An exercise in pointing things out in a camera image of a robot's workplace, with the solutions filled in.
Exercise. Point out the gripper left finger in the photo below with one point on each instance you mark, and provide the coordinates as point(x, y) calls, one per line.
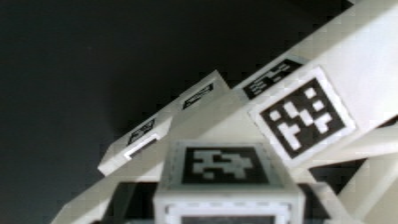
point(131, 209)

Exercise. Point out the white chair back frame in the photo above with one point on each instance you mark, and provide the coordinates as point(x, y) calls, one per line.
point(314, 107)

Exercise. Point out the white tagged cube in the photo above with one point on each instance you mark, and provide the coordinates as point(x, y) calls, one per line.
point(227, 186)

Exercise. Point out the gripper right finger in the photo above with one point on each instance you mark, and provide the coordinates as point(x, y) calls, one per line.
point(324, 209)

